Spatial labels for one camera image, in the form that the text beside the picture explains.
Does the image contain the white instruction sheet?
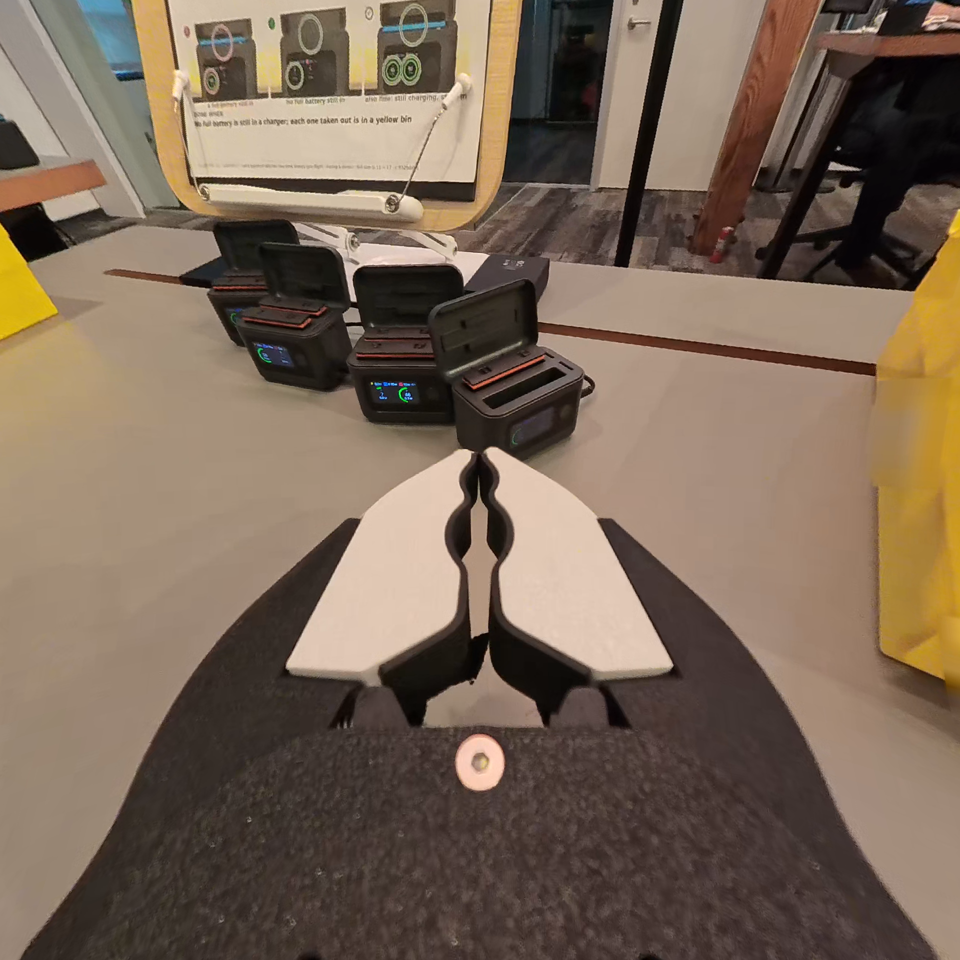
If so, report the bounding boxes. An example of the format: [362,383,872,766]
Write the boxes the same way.
[165,0,493,189]

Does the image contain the black multi-port power hub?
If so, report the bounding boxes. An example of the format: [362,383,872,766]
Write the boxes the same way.
[462,252,553,301]

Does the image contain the black battery charging case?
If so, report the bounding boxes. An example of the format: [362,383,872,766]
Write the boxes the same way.
[347,266,469,427]
[240,243,355,394]
[206,221,301,349]
[428,281,588,456]

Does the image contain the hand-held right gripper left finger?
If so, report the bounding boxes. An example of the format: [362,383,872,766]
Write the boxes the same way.
[282,447,484,694]

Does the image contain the black pole stand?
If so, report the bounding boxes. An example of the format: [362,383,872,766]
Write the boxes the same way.
[615,0,687,268]

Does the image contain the wooden sign board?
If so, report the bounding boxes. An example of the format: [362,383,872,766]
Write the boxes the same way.
[131,0,525,234]

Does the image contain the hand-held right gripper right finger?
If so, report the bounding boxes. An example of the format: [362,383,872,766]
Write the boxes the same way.
[483,446,679,699]

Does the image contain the white door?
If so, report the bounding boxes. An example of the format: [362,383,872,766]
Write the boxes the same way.
[593,0,769,193]

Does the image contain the dark desk device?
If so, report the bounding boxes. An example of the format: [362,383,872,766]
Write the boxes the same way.
[0,120,42,171]

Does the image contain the wooden desk black legs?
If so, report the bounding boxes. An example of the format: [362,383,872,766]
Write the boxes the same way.
[755,23,960,283]

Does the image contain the yellow plastic bin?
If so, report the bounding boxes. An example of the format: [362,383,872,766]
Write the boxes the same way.
[873,210,960,691]
[0,225,58,343]

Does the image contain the black office chair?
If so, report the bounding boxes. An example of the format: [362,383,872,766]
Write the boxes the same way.
[780,60,960,289]

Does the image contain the wooden post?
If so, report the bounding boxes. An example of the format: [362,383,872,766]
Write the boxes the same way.
[690,0,829,259]

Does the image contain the white stand base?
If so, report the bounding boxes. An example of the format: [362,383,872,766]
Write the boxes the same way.
[293,221,499,289]

